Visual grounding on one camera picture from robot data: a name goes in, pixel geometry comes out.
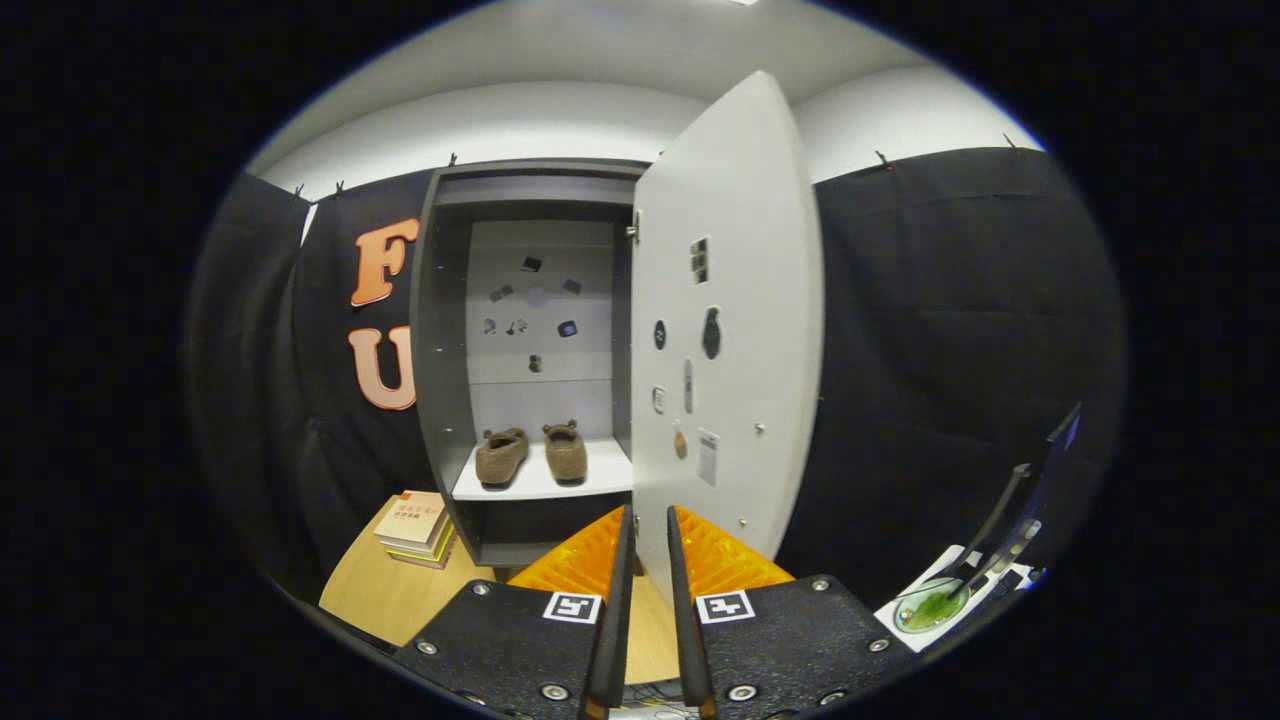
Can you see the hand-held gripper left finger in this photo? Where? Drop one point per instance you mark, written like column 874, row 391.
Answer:
column 612, row 650

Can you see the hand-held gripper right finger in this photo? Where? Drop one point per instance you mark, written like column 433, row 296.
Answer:
column 690, row 650

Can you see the brown fuzzy shoe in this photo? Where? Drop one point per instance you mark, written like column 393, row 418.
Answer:
column 566, row 455
column 500, row 455

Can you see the dark grey shoe cabinet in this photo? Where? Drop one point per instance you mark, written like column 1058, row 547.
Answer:
column 440, row 350

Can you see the beige shoe cabinet door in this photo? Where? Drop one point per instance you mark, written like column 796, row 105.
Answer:
column 740, row 200

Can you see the white cabinet shelf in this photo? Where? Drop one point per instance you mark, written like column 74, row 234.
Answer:
column 610, row 470

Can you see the metal door hinge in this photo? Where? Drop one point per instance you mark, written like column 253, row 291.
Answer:
column 633, row 230

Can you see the book with yellow edge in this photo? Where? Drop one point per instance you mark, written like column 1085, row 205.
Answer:
column 441, row 548

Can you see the thick beige book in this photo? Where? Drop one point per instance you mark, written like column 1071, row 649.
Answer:
column 425, row 561

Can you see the beige book with red print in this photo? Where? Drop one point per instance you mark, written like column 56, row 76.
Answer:
column 410, row 515

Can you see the round green glass dish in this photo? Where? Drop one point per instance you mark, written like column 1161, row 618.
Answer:
column 930, row 605

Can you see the black backdrop cloth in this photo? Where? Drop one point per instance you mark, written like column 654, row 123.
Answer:
column 950, row 350

